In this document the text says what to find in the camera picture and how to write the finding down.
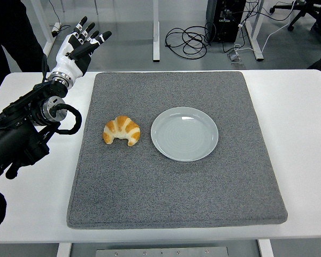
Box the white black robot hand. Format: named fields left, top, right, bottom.
left=50, top=16, right=112, bottom=81

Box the golden croissant bread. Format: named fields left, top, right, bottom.
left=103, top=115, right=141, bottom=147

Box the light grey round plate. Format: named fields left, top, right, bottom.
left=150, top=107, right=219, bottom=162

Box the grey metal plate with screws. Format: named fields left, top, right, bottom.
left=95, top=246, right=230, bottom=257

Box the white desk leg with foot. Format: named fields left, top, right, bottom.
left=30, top=0, right=56, bottom=58
left=151, top=0, right=161, bottom=63
left=243, top=0, right=265, bottom=62

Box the white power strip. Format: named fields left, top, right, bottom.
left=51, top=22, right=63, bottom=37

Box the person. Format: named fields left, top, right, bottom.
left=0, top=0, right=48, bottom=93

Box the black computer tower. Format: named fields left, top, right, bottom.
left=205, top=0, right=247, bottom=43

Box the grey fabric mat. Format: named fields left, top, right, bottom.
left=66, top=71, right=289, bottom=229

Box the grey floor socket box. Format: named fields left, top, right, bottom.
left=226, top=52, right=243, bottom=64

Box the white table leg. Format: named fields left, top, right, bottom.
left=258, top=239, right=275, bottom=257
left=56, top=243, right=72, bottom=257

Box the black office chair base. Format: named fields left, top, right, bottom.
left=269, top=0, right=321, bottom=32

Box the coiled black floor cable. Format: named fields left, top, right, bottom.
left=165, top=25, right=212, bottom=59

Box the white floor cable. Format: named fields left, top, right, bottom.
left=233, top=0, right=297, bottom=54

